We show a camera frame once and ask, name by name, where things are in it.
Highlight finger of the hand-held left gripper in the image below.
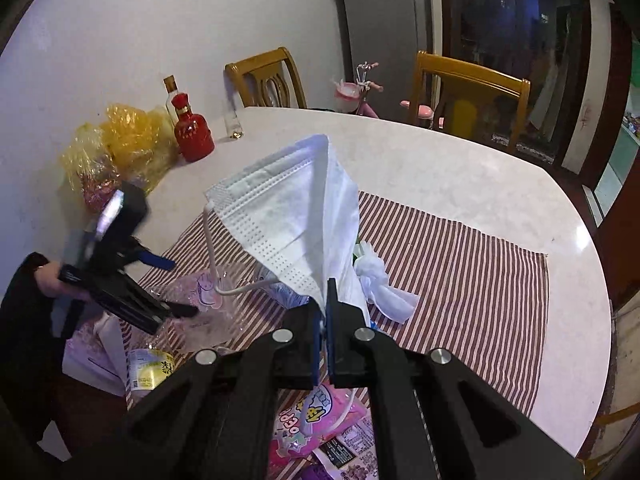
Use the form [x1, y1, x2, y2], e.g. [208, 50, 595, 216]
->
[94, 274, 200, 336]
[131, 241, 177, 272]

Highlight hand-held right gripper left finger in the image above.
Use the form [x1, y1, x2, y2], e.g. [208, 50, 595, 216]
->
[65, 302, 326, 480]

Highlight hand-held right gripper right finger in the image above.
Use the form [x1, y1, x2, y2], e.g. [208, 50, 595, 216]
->
[326, 277, 587, 480]

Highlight blue label plastic bottle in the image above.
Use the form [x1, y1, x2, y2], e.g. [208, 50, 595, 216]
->
[255, 265, 311, 311]

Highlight clear plastic bag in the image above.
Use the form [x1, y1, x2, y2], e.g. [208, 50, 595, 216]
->
[150, 260, 261, 356]

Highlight pink plastic bottle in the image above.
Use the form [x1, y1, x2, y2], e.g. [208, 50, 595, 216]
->
[267, 382, 373, 468]

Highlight white face mask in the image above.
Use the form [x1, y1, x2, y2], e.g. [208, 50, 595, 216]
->
[202, 134, 373, 331]

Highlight person's left forearm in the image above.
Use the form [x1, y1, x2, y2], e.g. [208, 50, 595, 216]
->
[0, 252, 66, 456]

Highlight person's left hand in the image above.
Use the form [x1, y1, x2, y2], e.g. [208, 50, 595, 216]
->
[35, 262, 66, 301]

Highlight crumpled white tissue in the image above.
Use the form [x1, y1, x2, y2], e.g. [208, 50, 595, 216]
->
[352, 241, 421, 323]

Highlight yellow label plastic bottle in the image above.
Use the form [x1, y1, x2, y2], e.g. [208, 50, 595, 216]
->
[127, 347, 176, 393]

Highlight white plastic bag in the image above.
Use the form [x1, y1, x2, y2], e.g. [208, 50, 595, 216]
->
[62, 312, 128, 398]

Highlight yellow plastic bag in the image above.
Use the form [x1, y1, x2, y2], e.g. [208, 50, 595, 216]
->
[60, 102, 181, 211]

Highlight purple snack packet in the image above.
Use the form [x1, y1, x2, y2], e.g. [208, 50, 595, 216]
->
[295, 422, 381, 480]

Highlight red striped cloth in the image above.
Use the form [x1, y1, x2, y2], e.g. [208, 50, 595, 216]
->
[120, 191, 549, 418]

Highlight red liquor bottle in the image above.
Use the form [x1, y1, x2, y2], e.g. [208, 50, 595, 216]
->
[171, 92, 216, 163]

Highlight clear bottle with gold cap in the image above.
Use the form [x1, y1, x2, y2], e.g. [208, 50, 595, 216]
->
[162, 75, 181, 121]

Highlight clear drinking glass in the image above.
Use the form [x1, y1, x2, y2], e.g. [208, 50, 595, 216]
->
[222, 95, 246, 140]

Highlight pink tricycle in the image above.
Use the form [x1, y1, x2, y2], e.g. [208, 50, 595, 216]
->
[334, 61, 446, 131]

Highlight wooden chair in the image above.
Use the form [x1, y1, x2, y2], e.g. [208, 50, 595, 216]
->
[225, 46, 308, 111]
[412, 50, 532, 156]

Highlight patterned door mat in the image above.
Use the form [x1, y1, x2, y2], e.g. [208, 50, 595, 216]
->
[490, 132, 556, 166]

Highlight grey refrigerator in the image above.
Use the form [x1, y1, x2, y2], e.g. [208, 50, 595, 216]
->
[332, 0, 436, 111]

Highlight brown glass panel door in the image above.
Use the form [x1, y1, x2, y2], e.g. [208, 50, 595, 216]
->
[582, 115, 640, 231]

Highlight dark sliding glass door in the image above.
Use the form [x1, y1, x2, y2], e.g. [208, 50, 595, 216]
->
[437, 0, 601, 161]

